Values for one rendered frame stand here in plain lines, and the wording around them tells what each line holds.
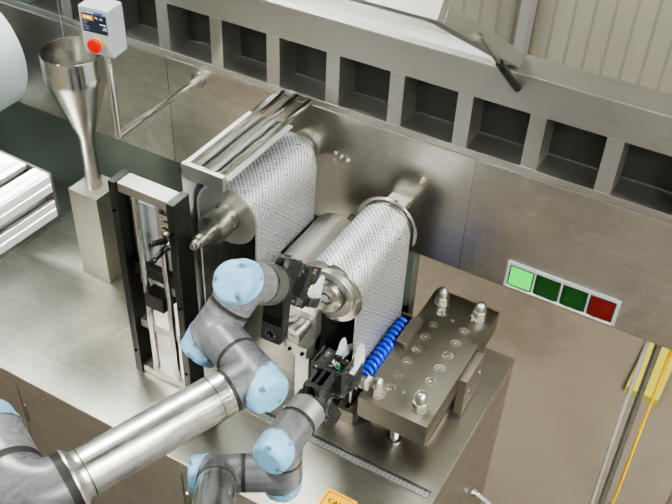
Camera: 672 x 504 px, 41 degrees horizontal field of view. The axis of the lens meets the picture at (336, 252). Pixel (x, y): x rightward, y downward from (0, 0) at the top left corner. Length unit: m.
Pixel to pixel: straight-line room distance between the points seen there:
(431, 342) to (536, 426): 1.31
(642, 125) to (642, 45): 1.63
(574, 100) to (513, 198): 0.26
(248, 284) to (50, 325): 0.94
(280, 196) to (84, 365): 0.65
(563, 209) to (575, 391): 1.65
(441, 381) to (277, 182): 0.55
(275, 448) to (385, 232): 0.51
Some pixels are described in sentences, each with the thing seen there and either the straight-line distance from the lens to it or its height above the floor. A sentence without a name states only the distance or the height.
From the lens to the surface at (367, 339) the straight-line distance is 1.93.
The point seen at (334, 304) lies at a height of 1.24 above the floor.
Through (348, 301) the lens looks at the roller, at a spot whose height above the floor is 1.25.
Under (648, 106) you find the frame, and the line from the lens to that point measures 1.73.
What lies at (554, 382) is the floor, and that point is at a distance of 3.44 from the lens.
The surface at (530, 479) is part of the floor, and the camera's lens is 3.14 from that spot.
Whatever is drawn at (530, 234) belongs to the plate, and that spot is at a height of 1.30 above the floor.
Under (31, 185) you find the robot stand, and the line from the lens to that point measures 0.78.
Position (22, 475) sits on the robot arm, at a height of 1.41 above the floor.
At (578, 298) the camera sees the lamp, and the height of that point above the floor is 1.19.
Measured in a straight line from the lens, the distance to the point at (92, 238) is 2.31.
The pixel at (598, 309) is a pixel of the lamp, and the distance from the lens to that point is 1.97.
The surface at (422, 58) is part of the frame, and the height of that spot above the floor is 1.63.
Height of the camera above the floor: 2.47
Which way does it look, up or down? 40 degrees down
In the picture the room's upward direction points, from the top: 3 degrees clockwise
